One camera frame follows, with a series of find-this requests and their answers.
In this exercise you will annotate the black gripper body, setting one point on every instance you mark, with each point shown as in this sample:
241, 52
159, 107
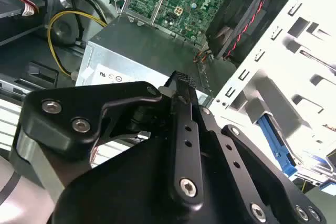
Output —
126, 182

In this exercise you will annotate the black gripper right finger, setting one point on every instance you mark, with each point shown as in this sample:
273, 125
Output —
236, 166

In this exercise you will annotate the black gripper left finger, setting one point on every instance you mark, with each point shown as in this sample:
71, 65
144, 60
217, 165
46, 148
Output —
65, 113

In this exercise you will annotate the hard disk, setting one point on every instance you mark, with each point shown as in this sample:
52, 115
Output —
275, 140

